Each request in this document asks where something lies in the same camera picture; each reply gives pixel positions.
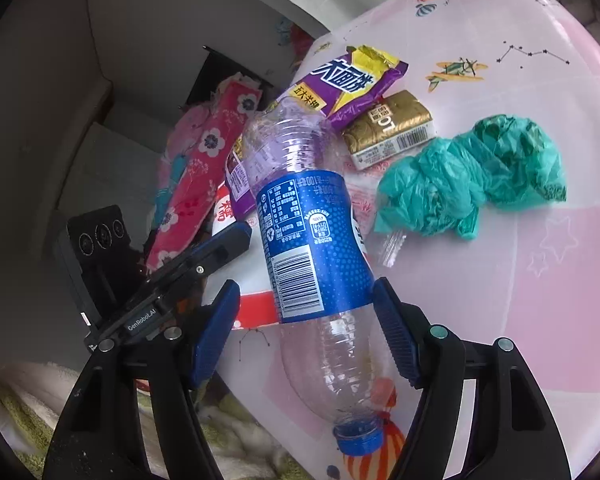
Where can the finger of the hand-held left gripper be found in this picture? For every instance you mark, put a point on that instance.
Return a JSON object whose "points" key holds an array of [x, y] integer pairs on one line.
{"points": [[220, 250]]}

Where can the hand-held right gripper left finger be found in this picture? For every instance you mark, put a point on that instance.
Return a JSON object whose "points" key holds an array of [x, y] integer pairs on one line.
{"points": [[215, 332]]}

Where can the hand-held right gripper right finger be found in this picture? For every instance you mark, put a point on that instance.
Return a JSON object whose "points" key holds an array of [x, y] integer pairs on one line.
{"points": [[395, 340]]}

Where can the red and white paper packet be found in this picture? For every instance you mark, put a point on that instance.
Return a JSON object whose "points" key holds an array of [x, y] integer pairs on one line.
{"points": [[255, 310]]}

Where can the clear plastic bottle blue label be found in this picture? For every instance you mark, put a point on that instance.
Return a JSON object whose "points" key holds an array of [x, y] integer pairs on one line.
{"points": [[300, 230]]}

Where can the small clear plastic wrapper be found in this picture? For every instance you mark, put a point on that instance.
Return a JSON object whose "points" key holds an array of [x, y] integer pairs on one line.
{"points": [[392, 247]]}

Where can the purple and yellow snack packet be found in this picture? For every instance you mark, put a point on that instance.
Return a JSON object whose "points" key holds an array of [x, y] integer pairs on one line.
{"points": [[350, 85]]}

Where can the green plastic bag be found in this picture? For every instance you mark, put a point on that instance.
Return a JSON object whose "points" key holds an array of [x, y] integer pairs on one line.
{"points": [[505, 160]]}

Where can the gold paper box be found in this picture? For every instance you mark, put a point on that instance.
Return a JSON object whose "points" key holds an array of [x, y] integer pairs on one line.
{"points": [[390, 125]]}

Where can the pink floral blanket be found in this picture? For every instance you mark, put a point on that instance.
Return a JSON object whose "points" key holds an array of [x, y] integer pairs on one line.
{"points": [[200, 170]]}

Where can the pink checkered table cover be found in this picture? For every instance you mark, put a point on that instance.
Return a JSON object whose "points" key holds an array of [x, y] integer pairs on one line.
{"points": [[530, 310]]}

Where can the green and white fuzzy garment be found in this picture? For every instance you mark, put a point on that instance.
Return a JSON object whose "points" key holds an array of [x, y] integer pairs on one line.
{"points": [[25, 410]]}

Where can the dark wooden headboard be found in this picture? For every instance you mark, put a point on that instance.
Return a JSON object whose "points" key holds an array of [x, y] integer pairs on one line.
{"points": [[220, 75]]}

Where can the pile of colourful bags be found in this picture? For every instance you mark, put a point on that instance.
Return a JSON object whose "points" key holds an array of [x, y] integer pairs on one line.
{"points": [[292, 40]]}

